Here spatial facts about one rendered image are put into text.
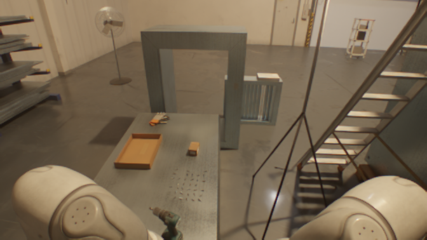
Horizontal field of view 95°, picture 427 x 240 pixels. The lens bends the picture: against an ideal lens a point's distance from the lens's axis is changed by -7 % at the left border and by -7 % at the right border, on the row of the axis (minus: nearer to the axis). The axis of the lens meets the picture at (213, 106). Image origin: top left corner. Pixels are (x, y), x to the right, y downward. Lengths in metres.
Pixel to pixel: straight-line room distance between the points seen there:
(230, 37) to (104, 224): 2.20
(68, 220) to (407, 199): 0.61
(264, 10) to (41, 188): 10.07
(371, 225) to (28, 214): 0.61
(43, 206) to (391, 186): 0.69
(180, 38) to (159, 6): 8.27
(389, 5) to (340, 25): 2.20
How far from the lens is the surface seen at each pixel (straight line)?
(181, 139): 2.13
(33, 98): 5.17
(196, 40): 2.46
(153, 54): 2.62
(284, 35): 10.54
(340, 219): 0.42
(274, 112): 3.57
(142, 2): 10.99
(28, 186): 0.59
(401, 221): 0.52
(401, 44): 1.66
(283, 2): 10.39
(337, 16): 11.34
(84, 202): 0.44
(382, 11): 12.23
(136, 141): 2.20
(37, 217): 0.55
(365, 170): 3.05
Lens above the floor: 1.89
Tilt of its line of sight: 27 degrees down
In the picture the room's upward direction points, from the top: 1 degrees clockwise
